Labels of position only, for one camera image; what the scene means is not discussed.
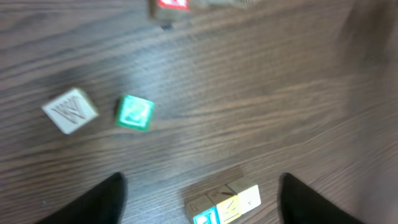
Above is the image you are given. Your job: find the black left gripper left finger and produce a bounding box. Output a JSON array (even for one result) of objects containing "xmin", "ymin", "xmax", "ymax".
[{"xmin": 37, "ymin": 172, "xmax": 127, "ymax": 224}]

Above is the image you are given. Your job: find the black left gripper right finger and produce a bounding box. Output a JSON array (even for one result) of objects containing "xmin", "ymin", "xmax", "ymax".
[{"xmin": 278, "ymin": 172, "xmax": 363, "ymax": 224}]

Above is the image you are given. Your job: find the white ice cream block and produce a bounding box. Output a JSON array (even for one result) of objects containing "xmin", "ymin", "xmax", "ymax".
[{"xmin": 226, "ymin": 177, "xmax": 261, "ymax": 214}]

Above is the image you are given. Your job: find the yellow K letter block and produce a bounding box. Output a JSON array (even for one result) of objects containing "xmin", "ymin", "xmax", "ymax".
[{"xmin": 206, "ymin": 185, "xmax": 242, "ymax": 224}]

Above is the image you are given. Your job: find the blue P letter block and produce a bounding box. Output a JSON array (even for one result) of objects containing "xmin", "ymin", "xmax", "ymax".
[{"xmin": 185, "ymin": 195, "xmax": 220, "ymax": 224}]

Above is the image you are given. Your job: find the green Z letter block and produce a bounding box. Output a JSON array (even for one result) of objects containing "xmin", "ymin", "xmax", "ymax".
[{"xmin": 115, "ymin": 95, "xmax": 155, "ymax": 131}]

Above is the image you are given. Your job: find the white W letter block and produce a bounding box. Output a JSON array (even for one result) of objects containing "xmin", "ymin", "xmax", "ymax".
[{"xmin": 42, "ymin": 88, "xmax": 99, "ymax": 134}]

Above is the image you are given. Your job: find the red I letter block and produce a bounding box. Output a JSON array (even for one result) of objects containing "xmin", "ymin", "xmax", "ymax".
[{"xmin": 149, "ymin": 0, "xmax": 190, "ymax": 22}]

